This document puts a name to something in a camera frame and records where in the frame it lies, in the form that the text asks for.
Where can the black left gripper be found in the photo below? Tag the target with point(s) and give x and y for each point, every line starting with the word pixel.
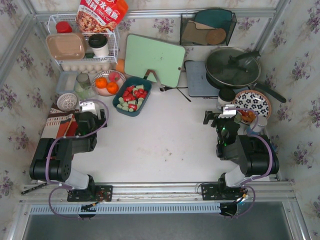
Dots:
pixel 100 119

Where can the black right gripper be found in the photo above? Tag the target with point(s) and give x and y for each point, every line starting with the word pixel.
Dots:
pixel 215 119

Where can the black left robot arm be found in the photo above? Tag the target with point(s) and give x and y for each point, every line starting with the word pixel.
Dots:
pixel 52 161

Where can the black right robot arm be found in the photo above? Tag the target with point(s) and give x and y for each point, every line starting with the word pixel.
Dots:
pixel 251 151

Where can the paper coffee cup black lid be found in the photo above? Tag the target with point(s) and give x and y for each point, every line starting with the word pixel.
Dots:
pixel 225 97

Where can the clear storage box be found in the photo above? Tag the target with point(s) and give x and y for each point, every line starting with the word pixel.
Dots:
pixel 66 82

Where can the striped orange cloth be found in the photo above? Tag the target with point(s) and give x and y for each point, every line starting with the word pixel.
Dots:
pixel 60 123

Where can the white strainer bowl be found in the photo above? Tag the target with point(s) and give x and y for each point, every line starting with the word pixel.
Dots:
pixel 67 102

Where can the clear glass cup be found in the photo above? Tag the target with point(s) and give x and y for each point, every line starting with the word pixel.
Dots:
pixel 88 93

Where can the green tinted glass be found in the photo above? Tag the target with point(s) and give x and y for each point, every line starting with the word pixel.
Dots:
pixel 82 85

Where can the blue white bottle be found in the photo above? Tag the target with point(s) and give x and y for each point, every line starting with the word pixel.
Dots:
pixel 257 125

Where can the flower pattern plate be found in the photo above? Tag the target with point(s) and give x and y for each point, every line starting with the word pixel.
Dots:
pixel 253 100

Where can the green capsule cluster top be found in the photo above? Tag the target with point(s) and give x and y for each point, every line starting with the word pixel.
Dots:
pixel 125 108

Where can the glass fruit plate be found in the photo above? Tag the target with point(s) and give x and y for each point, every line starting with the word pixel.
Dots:
pixel 108 83

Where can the grey induction cooker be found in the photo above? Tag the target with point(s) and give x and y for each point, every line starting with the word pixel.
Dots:
pixel 197 83

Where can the red capsule cluster left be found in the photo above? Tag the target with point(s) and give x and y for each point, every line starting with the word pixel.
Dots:
pixel 126 94

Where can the red capsule cluster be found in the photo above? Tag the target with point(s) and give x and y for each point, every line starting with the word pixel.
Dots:
pixel 126 94
pixel 132 106

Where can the red capsule cluster bottom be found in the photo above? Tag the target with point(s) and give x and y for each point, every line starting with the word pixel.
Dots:
pixel 132 106

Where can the blue grey oven mitt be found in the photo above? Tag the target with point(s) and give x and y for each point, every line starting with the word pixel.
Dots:
pixel 274 147

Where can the white egg tray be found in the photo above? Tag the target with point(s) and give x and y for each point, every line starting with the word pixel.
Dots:
pixel 92 68

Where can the black wok pan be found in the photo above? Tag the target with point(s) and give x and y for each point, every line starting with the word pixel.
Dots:
pixel 235 68

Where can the orange fruit behind board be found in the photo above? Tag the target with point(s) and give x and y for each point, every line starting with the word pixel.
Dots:
pixel 120 66

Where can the beige plastic container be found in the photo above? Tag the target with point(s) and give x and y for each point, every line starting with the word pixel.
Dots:
pixel 66 46

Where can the white cup on rack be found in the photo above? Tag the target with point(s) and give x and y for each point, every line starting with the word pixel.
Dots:
pixel 99 44

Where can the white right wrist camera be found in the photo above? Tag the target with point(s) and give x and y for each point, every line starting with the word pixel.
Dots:
pixel 228 111

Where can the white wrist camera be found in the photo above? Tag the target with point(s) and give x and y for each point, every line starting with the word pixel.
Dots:
pixel 228 111
pixel 88 106

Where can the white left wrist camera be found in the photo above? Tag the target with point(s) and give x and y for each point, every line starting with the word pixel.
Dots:
pixel 88 106

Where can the white wire rack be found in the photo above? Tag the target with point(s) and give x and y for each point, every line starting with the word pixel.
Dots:
pixel 113 40

